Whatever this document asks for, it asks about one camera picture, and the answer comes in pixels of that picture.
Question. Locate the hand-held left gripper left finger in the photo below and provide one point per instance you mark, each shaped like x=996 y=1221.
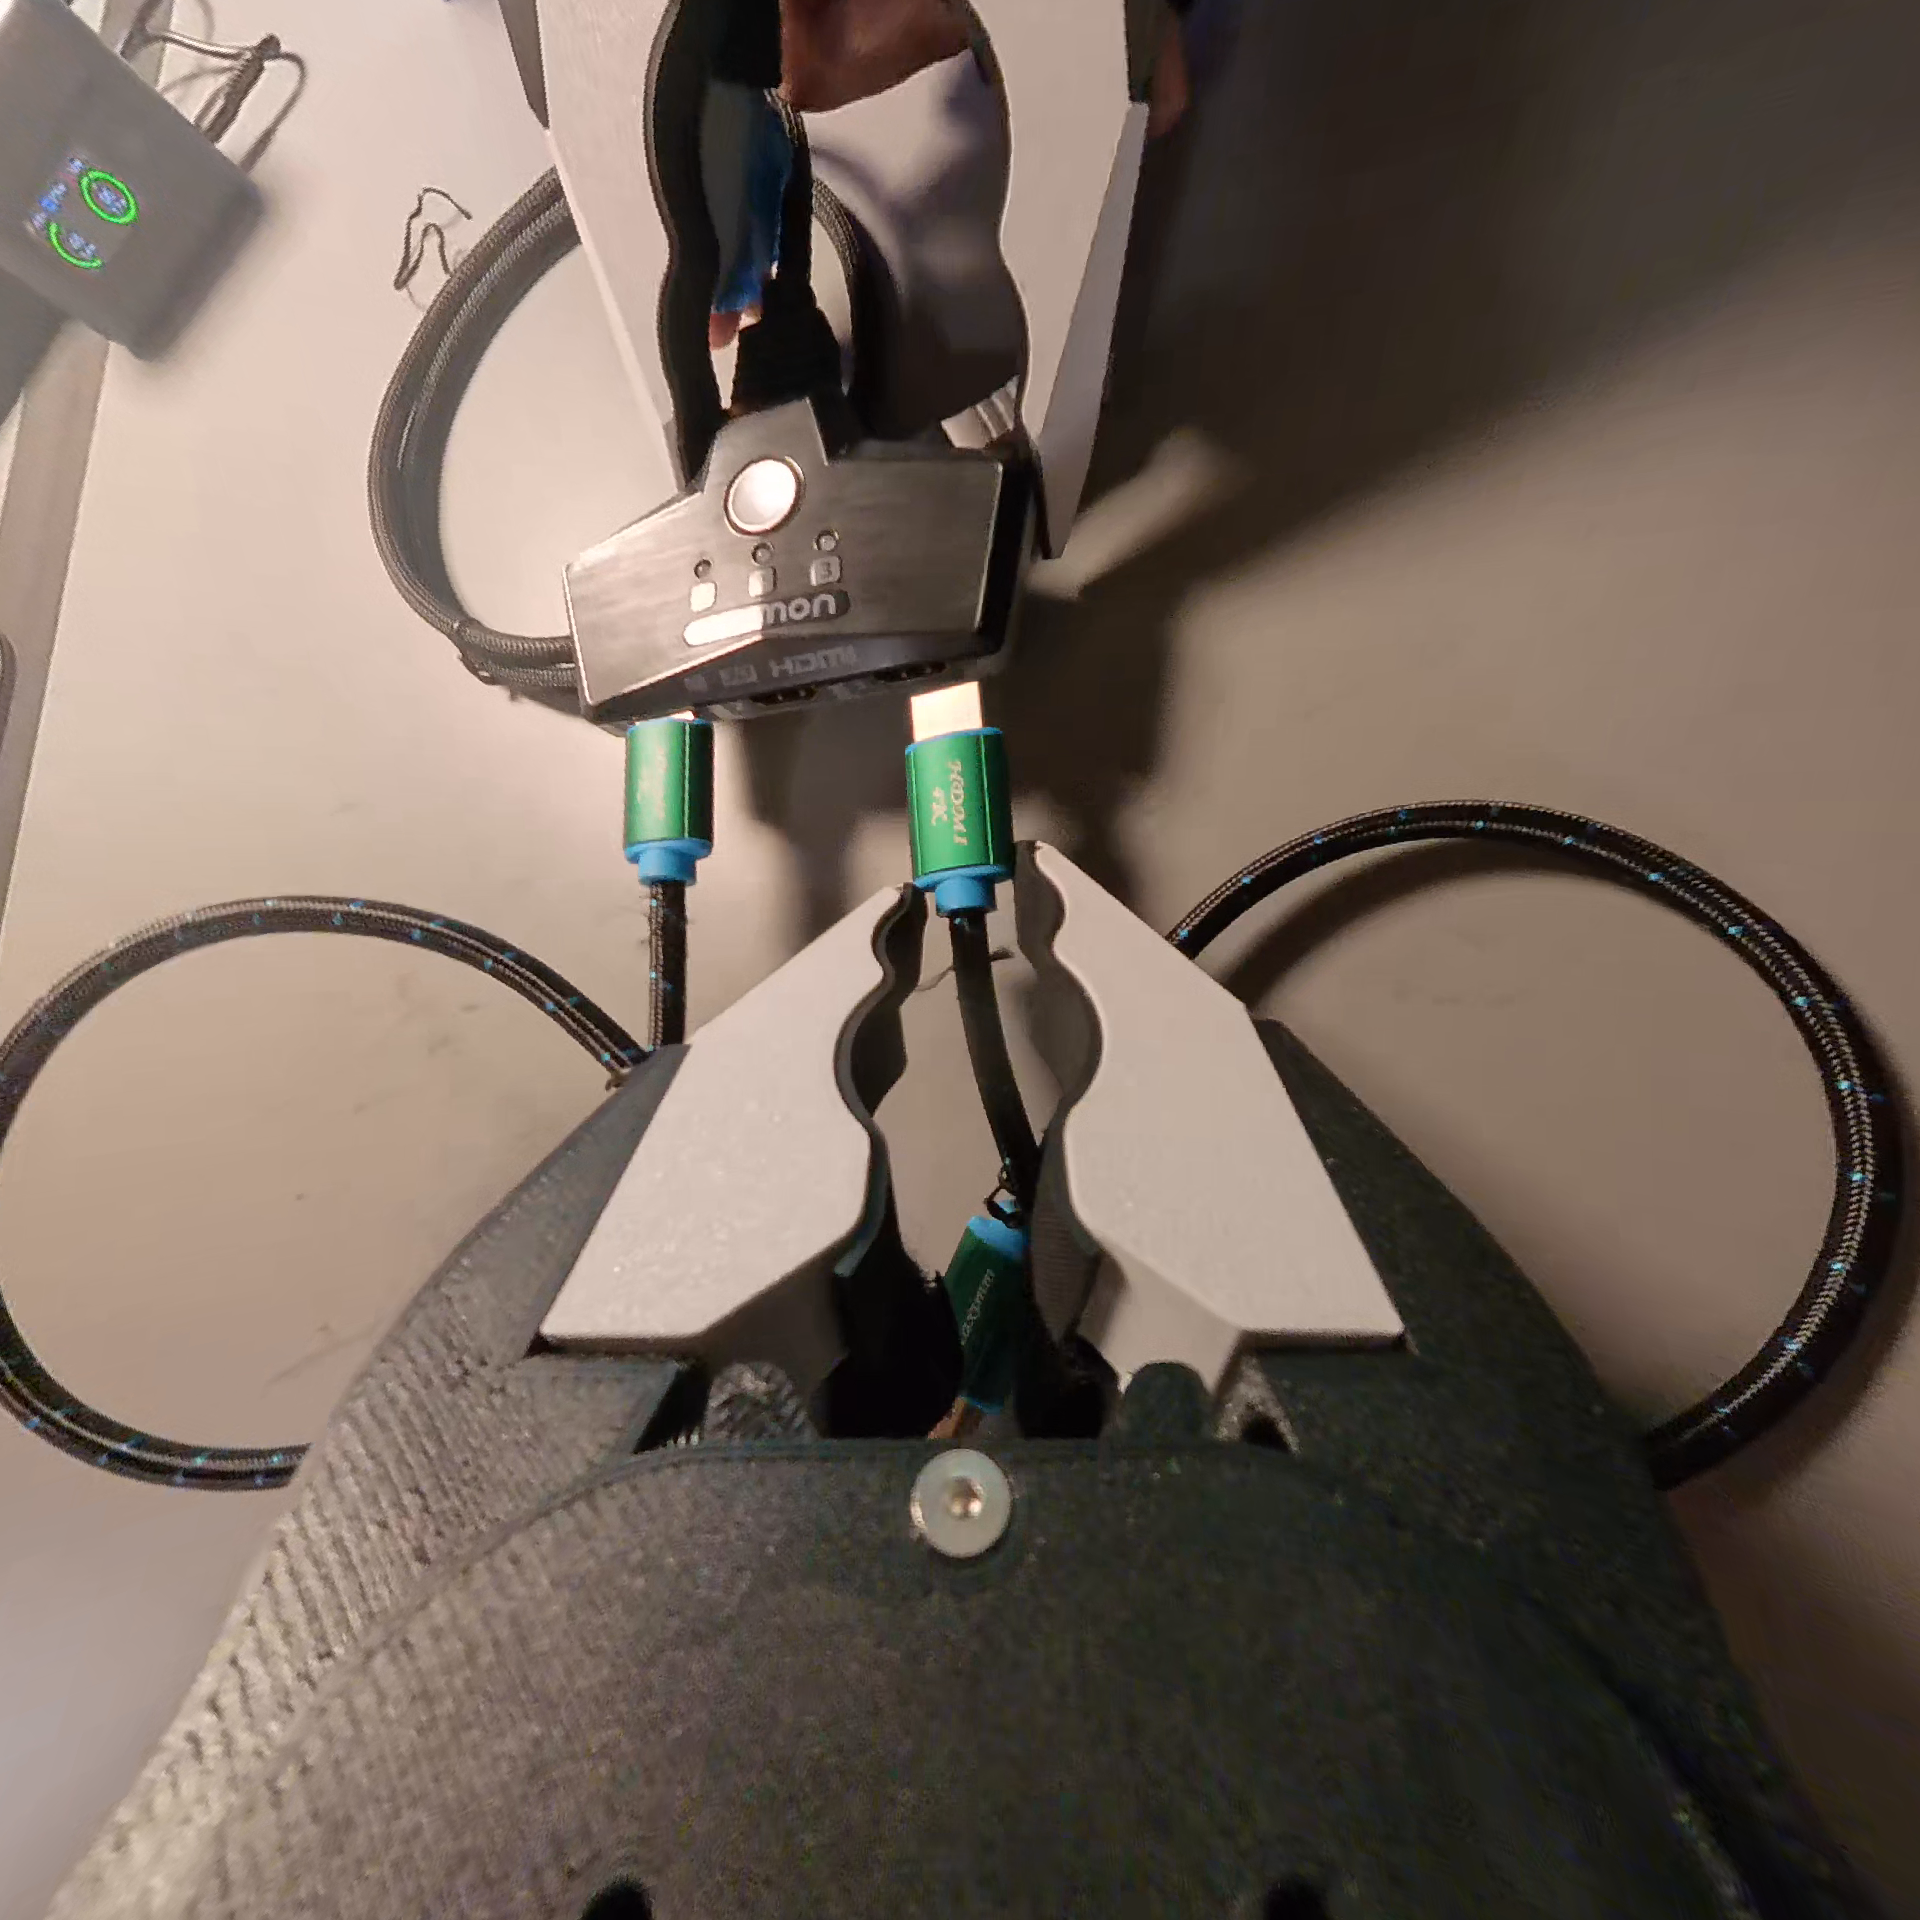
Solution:
x=721 y=1171

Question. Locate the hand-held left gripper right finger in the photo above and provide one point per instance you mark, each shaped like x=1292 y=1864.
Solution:
x=1200 y=1171

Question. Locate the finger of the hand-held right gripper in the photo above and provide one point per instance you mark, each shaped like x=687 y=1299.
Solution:
x=1103 y=300
x=599 y=181

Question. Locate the person's right hand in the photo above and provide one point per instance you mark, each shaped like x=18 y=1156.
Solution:
x=818 y=53

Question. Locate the black twist tie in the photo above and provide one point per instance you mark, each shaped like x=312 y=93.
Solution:
x=402 y=253

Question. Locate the grey power bank with display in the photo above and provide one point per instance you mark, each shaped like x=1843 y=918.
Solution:
x=180 y=225

